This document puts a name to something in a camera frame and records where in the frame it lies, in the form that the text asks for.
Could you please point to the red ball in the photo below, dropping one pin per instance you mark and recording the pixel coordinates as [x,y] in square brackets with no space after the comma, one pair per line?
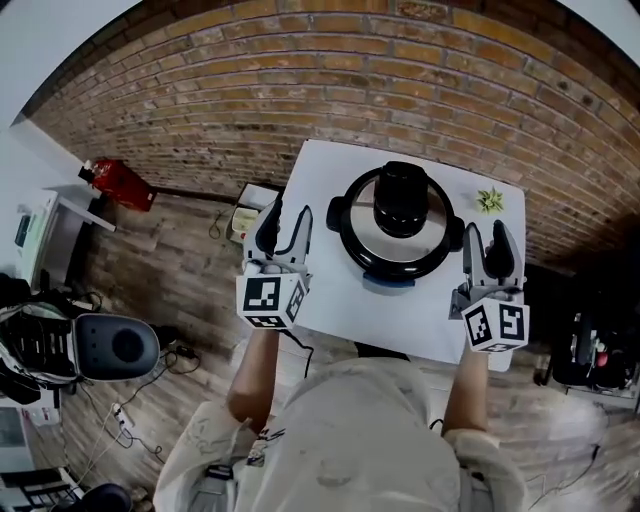
[603,358]

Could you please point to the small green plant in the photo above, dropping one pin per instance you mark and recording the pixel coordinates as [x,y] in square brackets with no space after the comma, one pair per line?
[488,201]

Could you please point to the black pressure cooker pot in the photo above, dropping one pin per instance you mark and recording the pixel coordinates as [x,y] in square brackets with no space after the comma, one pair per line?
[390,285]

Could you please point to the white power strip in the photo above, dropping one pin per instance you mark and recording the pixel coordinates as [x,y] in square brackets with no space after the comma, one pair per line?
[122,415]

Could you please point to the black cart with bottles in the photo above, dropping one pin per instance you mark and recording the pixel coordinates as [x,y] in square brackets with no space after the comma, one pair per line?
[595,345]

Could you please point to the person's beige shirt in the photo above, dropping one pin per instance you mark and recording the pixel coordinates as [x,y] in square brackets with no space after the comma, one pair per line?
[350,440]

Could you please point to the black office chair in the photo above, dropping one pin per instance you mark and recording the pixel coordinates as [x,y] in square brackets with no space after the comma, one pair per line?
[120,345]

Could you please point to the red metal box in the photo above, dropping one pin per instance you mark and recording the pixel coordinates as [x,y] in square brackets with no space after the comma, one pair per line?
[122,185]

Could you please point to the white drawer cabinet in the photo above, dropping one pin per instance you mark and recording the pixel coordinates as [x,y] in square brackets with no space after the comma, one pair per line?
[250,210]

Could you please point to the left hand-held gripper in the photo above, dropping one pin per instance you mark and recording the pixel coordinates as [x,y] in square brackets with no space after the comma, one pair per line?
[262,297]

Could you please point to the person's right forearm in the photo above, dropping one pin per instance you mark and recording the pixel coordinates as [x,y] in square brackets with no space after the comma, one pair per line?
[467,395]

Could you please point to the white desk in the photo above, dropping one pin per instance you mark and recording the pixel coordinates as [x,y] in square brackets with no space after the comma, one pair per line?
[50,192]

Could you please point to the black pressure cooker lid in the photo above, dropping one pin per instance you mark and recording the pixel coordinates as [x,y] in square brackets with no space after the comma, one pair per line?
[395,220]

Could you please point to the white table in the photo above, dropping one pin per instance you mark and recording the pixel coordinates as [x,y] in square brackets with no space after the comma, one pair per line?
[320,300]

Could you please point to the cream box with red button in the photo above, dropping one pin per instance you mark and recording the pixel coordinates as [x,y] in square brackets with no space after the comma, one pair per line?
[245,220]

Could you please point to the person's left forearm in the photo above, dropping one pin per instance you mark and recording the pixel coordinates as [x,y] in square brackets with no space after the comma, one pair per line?
[252,380]

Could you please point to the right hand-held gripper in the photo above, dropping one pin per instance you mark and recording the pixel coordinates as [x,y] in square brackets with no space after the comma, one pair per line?
[500,325]

